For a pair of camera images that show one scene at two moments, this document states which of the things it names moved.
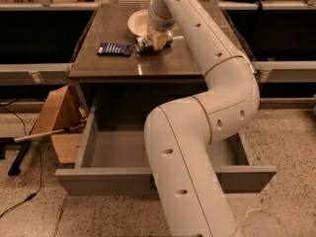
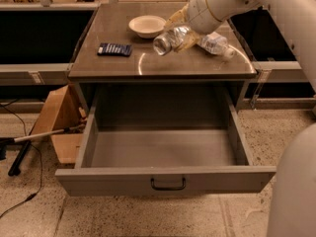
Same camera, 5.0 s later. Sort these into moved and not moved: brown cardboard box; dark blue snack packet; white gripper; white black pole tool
Moved: white gripper
Not moved: white black pole tool; brown cardboard box; dark blue snack packet
